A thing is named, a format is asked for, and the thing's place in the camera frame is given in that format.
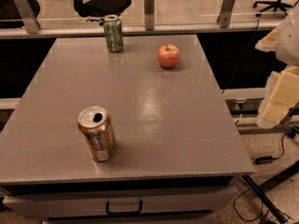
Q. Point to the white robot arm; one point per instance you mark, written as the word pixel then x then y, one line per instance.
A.
pixel 287 43

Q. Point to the black power adapter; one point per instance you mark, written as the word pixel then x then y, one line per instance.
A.
pixel 264 160

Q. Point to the left metal bracket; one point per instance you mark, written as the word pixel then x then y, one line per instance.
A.
pixel 28 17

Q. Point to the red apple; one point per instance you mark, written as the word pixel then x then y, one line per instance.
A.
pixel 168 55

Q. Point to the right metal bracket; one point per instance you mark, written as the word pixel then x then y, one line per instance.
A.
pixel 225 15

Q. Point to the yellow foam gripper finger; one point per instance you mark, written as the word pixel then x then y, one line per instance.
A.
pixel 268 43
pixel 281 95

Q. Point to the grey drawer cabinet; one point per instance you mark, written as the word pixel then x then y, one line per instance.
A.
pixel 177 148

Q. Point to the metal bracket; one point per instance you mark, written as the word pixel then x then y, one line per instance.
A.
pixel 149 14
pixel 225 15
pixel 28 17

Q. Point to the middle metal bracket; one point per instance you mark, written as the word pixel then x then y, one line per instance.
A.
pixel 149 14

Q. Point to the black drawer handle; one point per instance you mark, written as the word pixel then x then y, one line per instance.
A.
pixel 124 209

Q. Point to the orange soda can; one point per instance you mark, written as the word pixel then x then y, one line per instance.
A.
pixel 95 126

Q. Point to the green soda can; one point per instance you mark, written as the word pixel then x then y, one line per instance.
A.
pixel 113 33

